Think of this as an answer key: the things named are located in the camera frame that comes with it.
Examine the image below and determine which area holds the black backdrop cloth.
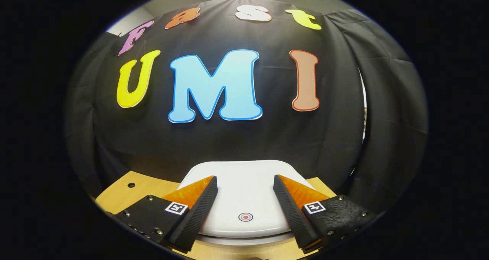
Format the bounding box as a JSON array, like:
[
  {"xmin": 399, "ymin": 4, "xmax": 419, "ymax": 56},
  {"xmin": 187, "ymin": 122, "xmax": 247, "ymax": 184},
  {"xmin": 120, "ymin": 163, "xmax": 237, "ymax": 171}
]
[{"xmin": 65, "ymin": 0, "xmax": 428, "ymax": 211}]

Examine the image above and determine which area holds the white desktop garbage bin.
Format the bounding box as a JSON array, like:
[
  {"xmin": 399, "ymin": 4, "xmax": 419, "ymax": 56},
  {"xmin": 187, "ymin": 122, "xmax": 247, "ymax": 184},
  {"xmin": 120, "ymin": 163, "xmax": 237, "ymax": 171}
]
[{"xmin": 178, "ymin": 160, "xmax": 317, "ymax": 247}]

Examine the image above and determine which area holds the wooden desktop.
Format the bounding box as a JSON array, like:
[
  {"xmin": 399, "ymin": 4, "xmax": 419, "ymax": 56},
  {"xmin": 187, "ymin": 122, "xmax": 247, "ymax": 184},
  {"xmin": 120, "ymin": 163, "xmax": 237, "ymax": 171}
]
[{"xmin": 95, "ymin": 171, "xmax": 337, "ymax": 260}]

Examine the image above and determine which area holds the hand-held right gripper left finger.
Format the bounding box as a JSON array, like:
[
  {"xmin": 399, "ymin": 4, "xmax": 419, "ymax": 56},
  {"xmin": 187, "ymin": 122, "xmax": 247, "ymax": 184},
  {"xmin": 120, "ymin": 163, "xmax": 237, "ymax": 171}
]
[{"xmin": 115, "ymin": 175, "xmax": 218, "ymax": 254}]

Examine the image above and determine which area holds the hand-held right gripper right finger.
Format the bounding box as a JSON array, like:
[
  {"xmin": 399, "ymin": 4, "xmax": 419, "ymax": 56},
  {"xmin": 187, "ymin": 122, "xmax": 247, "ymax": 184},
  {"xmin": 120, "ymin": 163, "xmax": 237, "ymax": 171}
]
[{"xmin": 273, "ymin": 174, "xmax": 379, "ymax": 254}]

